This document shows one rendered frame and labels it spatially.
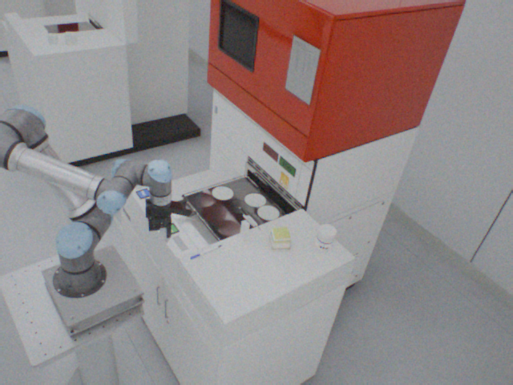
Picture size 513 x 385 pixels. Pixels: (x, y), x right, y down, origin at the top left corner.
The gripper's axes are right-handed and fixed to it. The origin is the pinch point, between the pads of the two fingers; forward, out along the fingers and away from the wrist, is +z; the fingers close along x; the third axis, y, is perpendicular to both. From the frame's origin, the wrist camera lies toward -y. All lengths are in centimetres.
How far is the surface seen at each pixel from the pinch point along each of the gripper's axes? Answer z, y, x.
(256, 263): 5.8, -30.9, 15.8
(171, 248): 7.0, -1.3, -0.2
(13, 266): 109, 79, -92
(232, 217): 14.6, -32.2, -17.7
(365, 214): 33, -110, -21
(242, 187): 16, -44, -38
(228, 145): 16, -47, -71
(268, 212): 15, -50, -17
